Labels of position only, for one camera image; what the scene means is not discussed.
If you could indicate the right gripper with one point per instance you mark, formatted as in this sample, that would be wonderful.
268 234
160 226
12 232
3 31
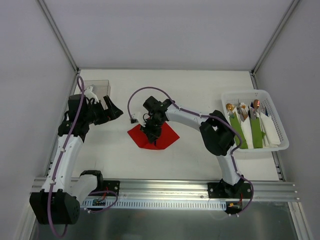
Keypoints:
152 128

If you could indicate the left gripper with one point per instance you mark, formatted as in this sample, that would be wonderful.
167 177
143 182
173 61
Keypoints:
104 112

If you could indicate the red paper napkin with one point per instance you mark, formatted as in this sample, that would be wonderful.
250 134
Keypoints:
168 137

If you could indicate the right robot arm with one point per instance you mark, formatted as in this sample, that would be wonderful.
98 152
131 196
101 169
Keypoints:
217 135

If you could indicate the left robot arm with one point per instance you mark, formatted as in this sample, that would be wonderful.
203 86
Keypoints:
58 202

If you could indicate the left green napkin roll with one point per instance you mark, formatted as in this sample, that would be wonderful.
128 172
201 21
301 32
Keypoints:
234 121

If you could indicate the white napkin roll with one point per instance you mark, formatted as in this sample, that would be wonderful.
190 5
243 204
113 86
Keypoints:
245 124

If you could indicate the right white napkin rolls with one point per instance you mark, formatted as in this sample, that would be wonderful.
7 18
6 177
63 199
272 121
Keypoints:
270 138

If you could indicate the clear plastic box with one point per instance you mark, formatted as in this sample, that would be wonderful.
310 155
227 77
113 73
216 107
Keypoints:
97 89

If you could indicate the gold spoon in basket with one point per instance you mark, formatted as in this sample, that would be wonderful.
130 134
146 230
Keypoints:
230 108

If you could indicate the white plastic basket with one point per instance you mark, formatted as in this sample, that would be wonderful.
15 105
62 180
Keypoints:
266 106

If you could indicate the copper spoon in basket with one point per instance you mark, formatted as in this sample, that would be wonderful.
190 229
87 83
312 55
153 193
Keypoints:
256 105

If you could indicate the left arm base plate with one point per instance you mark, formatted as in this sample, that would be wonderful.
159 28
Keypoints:
110 185

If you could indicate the white slotted cable duct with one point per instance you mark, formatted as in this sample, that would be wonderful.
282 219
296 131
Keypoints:
216 205

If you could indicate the aluminium front rail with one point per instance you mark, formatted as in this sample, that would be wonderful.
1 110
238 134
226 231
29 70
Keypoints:
193 190

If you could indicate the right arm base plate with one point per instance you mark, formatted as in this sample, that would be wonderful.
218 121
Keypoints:
221 190

